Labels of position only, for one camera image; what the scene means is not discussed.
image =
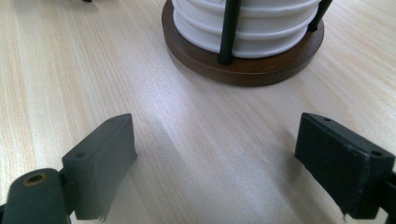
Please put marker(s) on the small black object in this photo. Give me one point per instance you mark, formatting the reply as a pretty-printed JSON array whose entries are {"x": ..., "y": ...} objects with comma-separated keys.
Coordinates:
[{"x": 87, "y": 1}]

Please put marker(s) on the stack of white plates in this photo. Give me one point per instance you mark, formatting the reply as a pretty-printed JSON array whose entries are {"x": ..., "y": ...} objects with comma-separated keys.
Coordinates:
[{"x": 267, "y": 26}]

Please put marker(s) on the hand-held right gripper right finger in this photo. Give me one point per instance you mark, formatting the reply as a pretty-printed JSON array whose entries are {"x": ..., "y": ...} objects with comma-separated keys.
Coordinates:
[{"x": 336, "y": 161}]

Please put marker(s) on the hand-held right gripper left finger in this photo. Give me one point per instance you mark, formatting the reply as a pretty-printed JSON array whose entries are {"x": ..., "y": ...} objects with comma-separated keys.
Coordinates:
[{"x": 99, "y": 161}]

